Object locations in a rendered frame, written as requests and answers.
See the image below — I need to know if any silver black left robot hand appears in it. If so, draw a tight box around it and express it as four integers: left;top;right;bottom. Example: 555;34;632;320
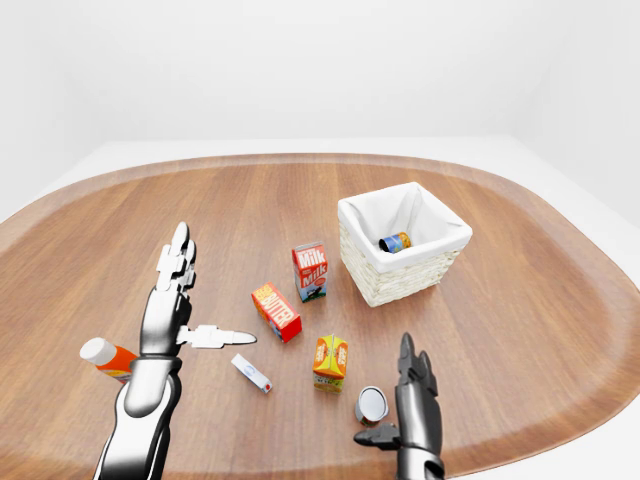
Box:
137;221;258;360

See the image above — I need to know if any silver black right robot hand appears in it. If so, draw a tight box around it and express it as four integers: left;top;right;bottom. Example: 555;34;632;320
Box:
353;331;445;460

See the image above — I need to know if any silver-topped tomato sauce can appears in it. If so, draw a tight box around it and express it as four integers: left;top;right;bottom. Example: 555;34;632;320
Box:
354;385;389;428

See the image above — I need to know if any white woven basket with liner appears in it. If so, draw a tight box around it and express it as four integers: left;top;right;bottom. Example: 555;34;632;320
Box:
337;181;474;308

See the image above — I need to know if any blue and yellow soup can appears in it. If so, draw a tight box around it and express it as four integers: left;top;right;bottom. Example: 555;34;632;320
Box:
378;231;413;255

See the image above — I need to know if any orange bottle with white cap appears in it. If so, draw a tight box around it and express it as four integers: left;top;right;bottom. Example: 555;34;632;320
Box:
79;337;140;385

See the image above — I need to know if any orange yellow juice carton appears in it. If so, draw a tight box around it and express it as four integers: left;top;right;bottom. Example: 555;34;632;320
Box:
312;333;349;395

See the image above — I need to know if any small white flat box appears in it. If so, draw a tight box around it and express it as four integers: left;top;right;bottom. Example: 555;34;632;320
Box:
230;353;274;395

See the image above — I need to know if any red orange butter box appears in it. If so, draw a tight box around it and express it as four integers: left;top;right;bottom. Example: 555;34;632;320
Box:
250;281;303;344

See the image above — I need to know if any red milk carton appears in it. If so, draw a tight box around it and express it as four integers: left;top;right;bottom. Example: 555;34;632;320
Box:
291;241;330;304

